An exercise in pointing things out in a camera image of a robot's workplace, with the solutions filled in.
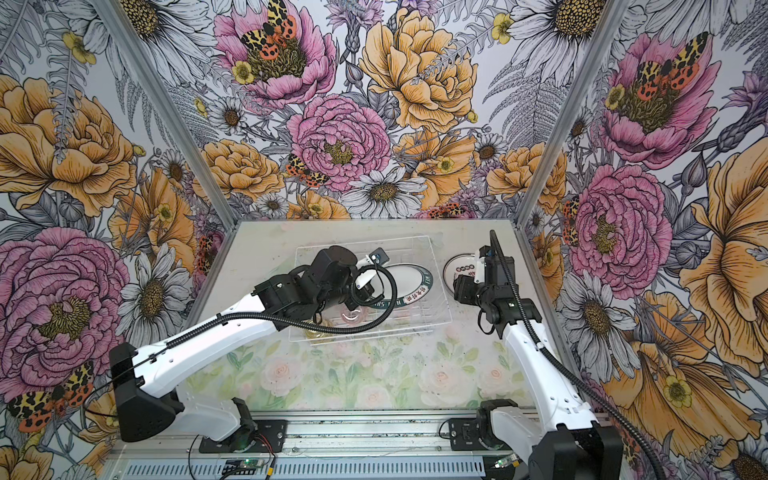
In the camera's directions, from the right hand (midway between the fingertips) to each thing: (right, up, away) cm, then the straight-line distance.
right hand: (463, 292), depth 81 cm
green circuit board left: (-54, -39, -10) cm, 68 cm away
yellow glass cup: (-38, -12, -1) cm, 40 cm away
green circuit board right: (+9, -38, -10) cm, 40 cm away
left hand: (-26, +4, -8) cm, 27 cm away
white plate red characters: (+5, +6, +24) cm, 25 cm away
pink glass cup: (-30, -7, +2) cm, 31 cm away
